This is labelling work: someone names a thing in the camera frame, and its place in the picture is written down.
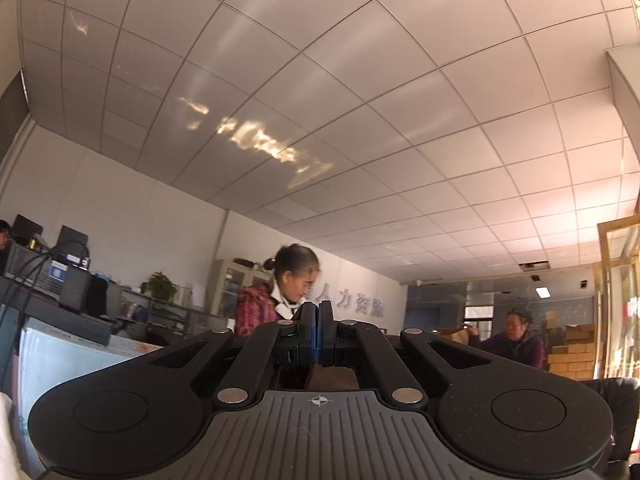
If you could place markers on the golden door frame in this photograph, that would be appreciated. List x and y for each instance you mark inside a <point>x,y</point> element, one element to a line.
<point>617,290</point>

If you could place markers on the beige glass-door cabinet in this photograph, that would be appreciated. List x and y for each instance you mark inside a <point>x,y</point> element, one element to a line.
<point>235,287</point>

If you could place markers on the black computer monitor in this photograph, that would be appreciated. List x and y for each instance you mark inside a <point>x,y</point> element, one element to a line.
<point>72,240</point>
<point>26,226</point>

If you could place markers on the open cardboard box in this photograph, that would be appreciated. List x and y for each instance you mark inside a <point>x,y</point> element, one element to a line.
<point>455,336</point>

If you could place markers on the pale blue storage box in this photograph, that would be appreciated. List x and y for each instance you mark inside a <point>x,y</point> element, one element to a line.
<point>75,355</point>

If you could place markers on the green potted plant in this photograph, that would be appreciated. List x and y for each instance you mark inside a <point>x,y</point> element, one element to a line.
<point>161,286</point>

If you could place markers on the grey computer case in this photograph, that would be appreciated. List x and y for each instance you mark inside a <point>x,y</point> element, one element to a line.
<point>30,265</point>

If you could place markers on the silver wall lettering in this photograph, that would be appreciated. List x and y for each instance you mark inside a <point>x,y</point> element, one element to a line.
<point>357,302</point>

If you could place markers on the ceiling light panel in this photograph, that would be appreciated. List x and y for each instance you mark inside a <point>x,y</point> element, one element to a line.
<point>542,292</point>

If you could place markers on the black desk shelf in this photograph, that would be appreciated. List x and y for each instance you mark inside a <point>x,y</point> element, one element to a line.
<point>60,317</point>

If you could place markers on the stack of cardboard boxes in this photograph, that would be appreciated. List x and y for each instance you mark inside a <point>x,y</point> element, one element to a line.
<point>572,350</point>

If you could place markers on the black box device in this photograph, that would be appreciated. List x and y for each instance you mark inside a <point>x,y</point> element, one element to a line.
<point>75,287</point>

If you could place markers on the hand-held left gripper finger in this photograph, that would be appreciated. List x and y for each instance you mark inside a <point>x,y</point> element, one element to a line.
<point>313,332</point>
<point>322,332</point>

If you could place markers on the white cloth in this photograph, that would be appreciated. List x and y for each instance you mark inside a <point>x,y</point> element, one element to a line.
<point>7,440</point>

